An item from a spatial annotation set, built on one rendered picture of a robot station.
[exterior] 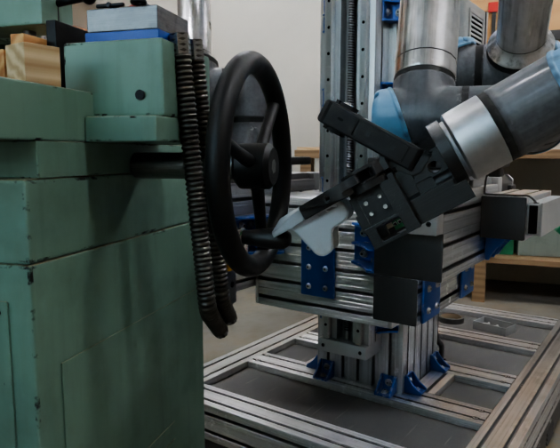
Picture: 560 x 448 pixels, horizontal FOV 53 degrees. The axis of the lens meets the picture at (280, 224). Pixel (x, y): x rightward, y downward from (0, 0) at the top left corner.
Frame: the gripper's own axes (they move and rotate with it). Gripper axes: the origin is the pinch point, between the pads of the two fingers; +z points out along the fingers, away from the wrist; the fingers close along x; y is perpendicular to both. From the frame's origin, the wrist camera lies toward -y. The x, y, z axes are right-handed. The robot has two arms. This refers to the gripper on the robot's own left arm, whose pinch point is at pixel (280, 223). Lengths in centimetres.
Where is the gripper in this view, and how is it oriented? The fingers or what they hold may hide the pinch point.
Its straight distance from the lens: 63.0
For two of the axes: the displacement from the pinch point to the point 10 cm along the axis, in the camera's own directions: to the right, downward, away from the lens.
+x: 2.7, -1.2, 9.5
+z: -8.3, 4.7, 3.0
